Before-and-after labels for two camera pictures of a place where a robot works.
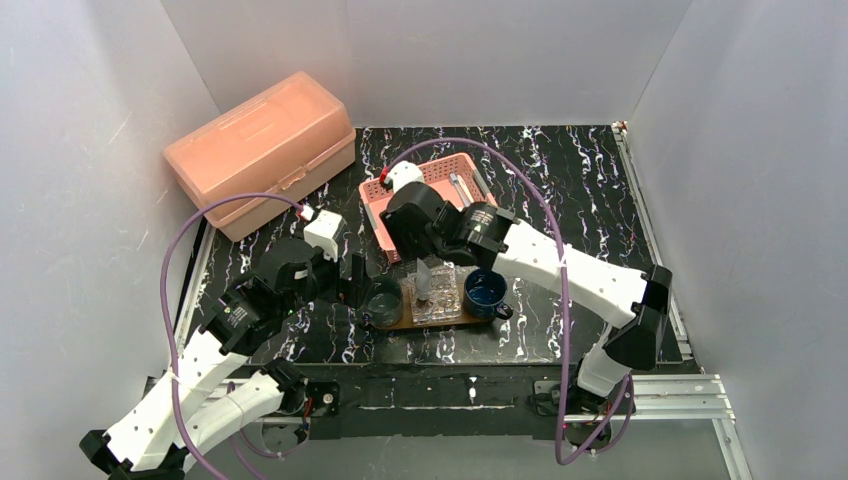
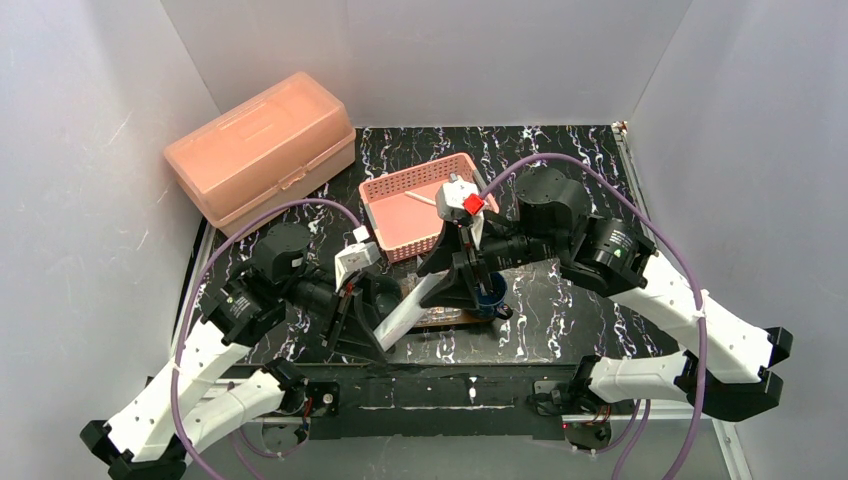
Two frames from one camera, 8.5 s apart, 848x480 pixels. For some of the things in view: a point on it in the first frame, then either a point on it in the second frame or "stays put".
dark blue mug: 484,294 stays put
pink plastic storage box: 292,140 stays put
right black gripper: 411,245 → 469,250
